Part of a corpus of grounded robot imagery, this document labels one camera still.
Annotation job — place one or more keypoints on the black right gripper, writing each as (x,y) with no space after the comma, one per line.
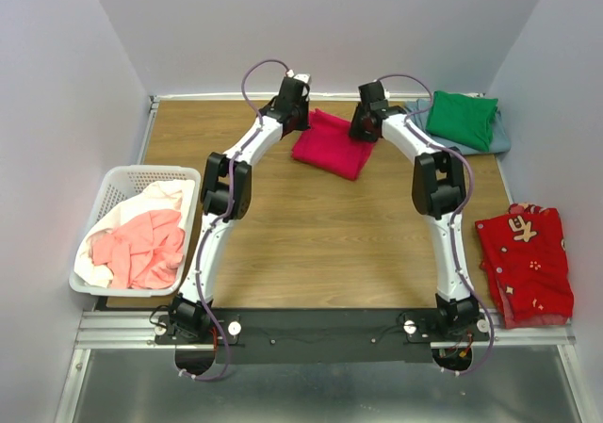
(358,112)

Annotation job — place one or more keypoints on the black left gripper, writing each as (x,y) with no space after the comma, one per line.
(302,104)

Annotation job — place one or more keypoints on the magenta t shirt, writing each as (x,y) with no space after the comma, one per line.
(327,145)

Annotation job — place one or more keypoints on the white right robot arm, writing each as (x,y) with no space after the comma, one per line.
(439,194)

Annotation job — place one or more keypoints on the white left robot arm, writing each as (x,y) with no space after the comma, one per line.
(226,197)

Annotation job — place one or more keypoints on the grey blue folded t shirt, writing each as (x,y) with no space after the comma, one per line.
(499,144)

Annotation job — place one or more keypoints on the green folded t shirt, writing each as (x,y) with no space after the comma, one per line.
(462,119)

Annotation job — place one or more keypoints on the white cream garment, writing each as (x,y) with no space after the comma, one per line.
(173,195)

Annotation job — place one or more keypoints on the peach pink garment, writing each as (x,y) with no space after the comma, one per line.
(144,253)

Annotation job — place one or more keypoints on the white laundry basket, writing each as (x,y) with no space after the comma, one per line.
(125,182)

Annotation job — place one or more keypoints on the red patterned folded t shirt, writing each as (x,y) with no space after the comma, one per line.
(524,258)

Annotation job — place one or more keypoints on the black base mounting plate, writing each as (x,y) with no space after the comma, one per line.
(327,336)

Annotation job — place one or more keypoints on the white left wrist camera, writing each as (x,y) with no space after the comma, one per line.
(303,77)

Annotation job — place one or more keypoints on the aluminium frame rail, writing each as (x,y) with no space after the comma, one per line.
(347,365)

